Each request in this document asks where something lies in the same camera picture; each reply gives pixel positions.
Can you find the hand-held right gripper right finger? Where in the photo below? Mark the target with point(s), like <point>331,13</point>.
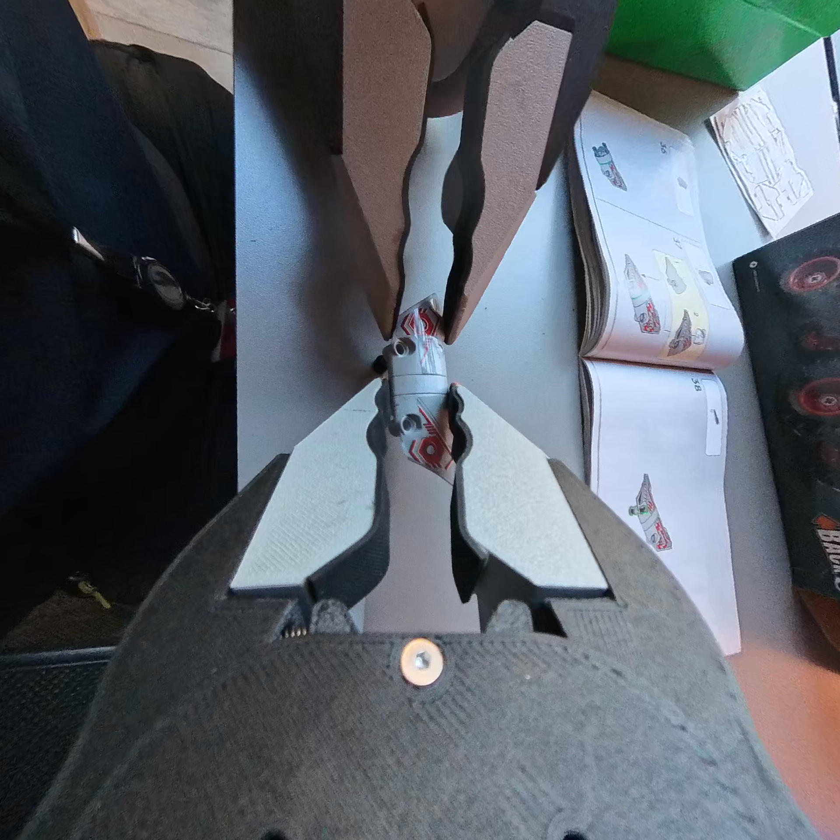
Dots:
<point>531,525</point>

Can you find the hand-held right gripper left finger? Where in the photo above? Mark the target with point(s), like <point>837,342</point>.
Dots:
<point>308,518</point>

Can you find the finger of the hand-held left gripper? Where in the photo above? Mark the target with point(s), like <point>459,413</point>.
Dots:
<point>518,144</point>
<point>377,131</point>

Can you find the grey lego assembly red stickers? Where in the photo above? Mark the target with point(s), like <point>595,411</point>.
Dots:
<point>417,380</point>

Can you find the lego instruction booklet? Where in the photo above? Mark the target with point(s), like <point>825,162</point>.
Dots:
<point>656,420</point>

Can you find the lego sticker sheet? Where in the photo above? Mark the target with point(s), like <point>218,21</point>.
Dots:
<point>768,151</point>

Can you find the black lego set box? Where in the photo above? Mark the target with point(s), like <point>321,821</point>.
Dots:
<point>800,394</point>

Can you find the green box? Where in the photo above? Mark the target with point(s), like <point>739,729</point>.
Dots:
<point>709,33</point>

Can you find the small yellow object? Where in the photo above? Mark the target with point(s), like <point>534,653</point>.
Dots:
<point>92,594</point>

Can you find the black wristwatch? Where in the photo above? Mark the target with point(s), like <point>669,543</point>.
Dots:
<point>157,279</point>

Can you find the black mesh chair seat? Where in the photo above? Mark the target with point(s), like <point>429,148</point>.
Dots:
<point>46,722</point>

